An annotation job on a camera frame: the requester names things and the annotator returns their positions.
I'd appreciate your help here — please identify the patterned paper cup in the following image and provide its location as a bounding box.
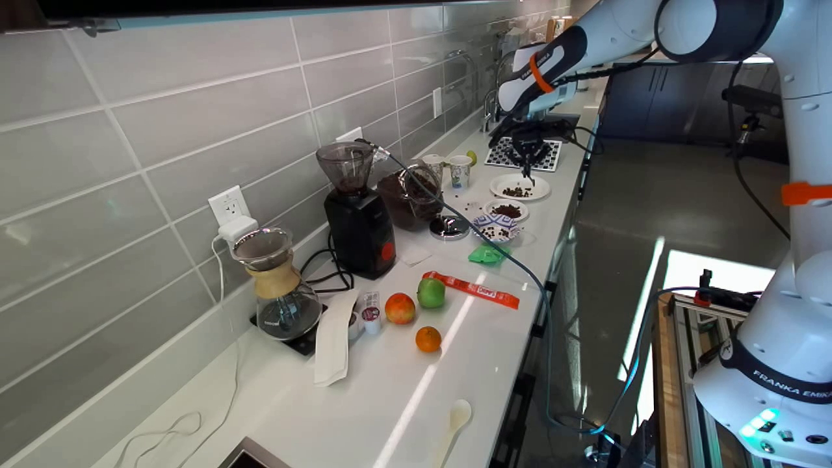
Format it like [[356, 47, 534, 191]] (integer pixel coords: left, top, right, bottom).
[[444, 152, 479, 194]]

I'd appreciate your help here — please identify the black kitchen scale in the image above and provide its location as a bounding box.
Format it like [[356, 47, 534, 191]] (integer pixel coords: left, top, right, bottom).
[[249, 294, 367, 359]]

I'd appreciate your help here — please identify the green apple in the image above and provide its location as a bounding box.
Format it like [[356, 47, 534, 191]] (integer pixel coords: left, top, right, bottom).
[[417, 275, 449, 311]]

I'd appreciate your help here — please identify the green packet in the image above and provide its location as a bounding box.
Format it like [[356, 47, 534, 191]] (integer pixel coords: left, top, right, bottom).
[[466, 241, 512, 271]]

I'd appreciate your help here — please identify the black coffee grinder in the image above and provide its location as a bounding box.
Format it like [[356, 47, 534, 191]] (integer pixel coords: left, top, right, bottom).
[[314, 139, 401, 280]]

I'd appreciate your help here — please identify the orange red round fruit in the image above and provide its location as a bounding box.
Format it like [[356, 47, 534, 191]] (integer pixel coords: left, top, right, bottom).
[[382, 290, 422, 328]]

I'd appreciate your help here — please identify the black grinder power cord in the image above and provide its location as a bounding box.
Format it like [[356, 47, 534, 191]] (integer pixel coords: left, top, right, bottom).
[[297, 243, 358, 297]]

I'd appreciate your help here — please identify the long red packet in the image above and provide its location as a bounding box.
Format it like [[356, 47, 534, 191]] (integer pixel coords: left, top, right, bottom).
[[425, 271, 523, 311]]

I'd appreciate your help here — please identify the thin white cable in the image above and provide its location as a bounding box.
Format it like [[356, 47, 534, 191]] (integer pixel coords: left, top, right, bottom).
[[111, 236, 249, 468]]

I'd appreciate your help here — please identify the small white plate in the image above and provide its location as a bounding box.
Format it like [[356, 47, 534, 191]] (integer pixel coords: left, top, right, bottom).
[[479, 197, 534, 226]]

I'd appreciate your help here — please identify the small red white pod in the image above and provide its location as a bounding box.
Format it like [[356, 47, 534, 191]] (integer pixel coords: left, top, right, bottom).
[[358, 294, 384, 337]]

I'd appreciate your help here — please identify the large white plate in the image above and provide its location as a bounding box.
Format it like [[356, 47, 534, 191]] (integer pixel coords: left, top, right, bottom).
[[490, 171, 555, 206]]

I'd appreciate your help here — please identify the white plastic spoon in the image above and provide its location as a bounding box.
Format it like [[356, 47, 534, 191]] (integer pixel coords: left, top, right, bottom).
[[438, 394, 477, 468]]

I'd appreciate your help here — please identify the glass coffee bean jar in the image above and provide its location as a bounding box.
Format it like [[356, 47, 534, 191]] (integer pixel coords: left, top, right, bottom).
[[378, 160, 447, 233]]

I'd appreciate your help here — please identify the white charger plug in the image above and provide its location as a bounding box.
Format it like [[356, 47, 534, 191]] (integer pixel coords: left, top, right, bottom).
[[215, 215, 261, 250]]

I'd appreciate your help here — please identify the dark upper cabinet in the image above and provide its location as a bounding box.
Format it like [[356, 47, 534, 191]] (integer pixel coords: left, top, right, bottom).
[[0, 0, 452, 34]]

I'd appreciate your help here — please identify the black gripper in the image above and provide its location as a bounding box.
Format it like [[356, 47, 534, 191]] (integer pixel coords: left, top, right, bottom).
[[492, 108, 561, 178]]

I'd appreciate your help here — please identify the small orange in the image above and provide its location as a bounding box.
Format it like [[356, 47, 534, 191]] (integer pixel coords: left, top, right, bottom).
[[414, 323, 444, 356]]

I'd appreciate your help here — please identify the black clamp device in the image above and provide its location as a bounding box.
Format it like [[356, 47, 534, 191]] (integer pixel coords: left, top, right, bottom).
[[688, 267, 766, 316]]

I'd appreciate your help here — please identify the blue patterned bowl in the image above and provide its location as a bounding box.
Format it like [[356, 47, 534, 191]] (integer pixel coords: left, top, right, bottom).
[[474, 213, 523, 247]]

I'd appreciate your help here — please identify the black power cable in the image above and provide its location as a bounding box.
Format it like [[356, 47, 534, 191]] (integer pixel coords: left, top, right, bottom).
[[373, 146, 552, 297]]

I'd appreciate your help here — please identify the glass pour-over coffee maker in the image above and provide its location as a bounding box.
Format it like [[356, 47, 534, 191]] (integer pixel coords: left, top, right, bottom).
[[232, 226, 326, 342]]

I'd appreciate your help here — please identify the laptop keyboard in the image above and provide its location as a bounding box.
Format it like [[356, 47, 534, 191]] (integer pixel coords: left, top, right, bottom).
[[482, 138, 568, 173]]

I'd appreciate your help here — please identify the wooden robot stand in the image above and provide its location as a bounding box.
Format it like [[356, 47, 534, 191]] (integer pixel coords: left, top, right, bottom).
[[651, 288, 764, 468]]

